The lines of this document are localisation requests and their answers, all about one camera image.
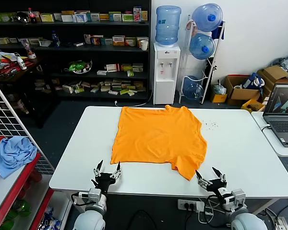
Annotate black shelf unit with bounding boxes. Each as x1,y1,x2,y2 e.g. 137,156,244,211
0,0,152,101

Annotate blue plastic bottle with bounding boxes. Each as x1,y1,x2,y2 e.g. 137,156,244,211
50,30,60,47

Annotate pile of colourful packets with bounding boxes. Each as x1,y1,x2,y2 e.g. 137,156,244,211
0,50,36,77

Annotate black power cord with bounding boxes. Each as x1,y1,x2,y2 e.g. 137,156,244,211
183,203,194,230

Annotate red and white rack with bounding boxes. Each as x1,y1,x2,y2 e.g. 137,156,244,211
0,153,72,230

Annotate small yellow box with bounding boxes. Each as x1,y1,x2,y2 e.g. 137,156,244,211
210,91,228,104

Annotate white metal jug rack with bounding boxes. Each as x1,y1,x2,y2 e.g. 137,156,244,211
178,14,226,105

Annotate white dispenser power cable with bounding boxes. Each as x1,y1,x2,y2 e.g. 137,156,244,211
114,90,154,108

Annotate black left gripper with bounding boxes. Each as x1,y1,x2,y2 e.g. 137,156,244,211
91,159,122,193

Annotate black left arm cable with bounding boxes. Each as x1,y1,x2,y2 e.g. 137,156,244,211
71,193,92,207

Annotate red bottle pack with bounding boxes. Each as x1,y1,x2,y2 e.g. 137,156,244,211
26,167,43,190

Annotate green and white medicine box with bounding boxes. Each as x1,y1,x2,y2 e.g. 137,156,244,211
108,11,122,22

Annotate dark blue hanging cloth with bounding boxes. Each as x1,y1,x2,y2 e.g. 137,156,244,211
211,20,226,40

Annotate shiny black helmet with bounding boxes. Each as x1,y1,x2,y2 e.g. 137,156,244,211
15,11,29,24

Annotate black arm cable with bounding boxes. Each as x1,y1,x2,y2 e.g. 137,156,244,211
71,193,92,207
207,194,225,211

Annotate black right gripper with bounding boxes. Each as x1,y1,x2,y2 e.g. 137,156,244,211
195,166,228,195

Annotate small white side table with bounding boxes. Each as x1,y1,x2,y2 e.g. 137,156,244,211
251,110,288,158

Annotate orange t-shirt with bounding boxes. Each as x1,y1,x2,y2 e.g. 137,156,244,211
109,104,208,181

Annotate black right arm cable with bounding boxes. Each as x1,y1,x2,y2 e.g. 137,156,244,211
207,194,225,211

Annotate yellow and white medicine box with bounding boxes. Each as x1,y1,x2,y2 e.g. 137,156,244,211
39,13,55,23

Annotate green bottle pack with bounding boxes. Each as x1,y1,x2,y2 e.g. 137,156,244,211
0,198,32,230

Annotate white charger cable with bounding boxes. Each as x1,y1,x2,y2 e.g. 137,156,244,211
197,201,228,224

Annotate grey open laptop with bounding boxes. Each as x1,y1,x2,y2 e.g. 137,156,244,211
263,83,288,148

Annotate large green medicine box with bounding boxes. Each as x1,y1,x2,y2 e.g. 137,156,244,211
0,12,16,23

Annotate red and blue medicine box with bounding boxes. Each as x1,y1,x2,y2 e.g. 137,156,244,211
90,35,104,46

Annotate black floor cable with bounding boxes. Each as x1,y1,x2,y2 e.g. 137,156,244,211
128,209,159,230

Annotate white water dispenser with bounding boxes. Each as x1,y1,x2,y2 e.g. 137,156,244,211
153,42,181,105

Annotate white wire grid panel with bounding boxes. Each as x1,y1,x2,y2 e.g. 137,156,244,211
0,75,55,175

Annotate open brown cardboard box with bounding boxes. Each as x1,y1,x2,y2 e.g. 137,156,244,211
224,74,261,106

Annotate bowl of green snack packs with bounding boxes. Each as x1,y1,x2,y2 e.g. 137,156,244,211
63,59,93,75

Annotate closed brown cardboard box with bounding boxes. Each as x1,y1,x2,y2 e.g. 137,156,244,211
257,65,288,84

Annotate cola bottle red cap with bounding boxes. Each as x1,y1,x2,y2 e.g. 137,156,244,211
27,7,38,24

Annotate blue water jug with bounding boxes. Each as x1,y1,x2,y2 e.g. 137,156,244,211
191,2,224,32
182,75,204,101
189,33,216,60
155,5,182,47

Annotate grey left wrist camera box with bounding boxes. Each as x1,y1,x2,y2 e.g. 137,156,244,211
87,188,101,201

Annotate large white table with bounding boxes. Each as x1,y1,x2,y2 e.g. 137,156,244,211
48,105,288,199

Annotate white floor power strip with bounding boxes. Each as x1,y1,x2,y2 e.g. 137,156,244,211
275,216,288,228

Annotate blue shopping bag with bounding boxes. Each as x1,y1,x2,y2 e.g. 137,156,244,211
241,72,266,90

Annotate yellow plastic bin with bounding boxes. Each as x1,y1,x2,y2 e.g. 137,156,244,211
240,98,266,113

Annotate clear plastic bag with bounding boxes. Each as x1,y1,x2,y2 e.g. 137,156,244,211
212,80,228,95

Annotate tall pink and blue box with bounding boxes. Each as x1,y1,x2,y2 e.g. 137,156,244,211
133,6,142,21

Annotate clear bottle pink label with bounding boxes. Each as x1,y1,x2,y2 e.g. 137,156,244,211
23,42,37,59

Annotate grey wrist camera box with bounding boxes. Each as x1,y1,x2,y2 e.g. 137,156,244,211
230,188,247,204
87,188,101,201

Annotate blue and white medicine box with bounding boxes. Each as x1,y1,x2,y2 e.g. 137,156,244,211
73,11,89,23

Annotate crumpled light blue cloth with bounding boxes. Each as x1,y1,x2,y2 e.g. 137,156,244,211
0,136,38,179

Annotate orange and white medicine box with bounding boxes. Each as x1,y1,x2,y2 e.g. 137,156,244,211
112,35,125,46

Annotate white bottle green label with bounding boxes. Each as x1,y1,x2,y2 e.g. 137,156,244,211
15,54,27,70

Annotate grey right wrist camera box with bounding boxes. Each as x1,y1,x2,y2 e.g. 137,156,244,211
230,188,247,204

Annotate blue and white packets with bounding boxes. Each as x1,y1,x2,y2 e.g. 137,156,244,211
37,206,63,230

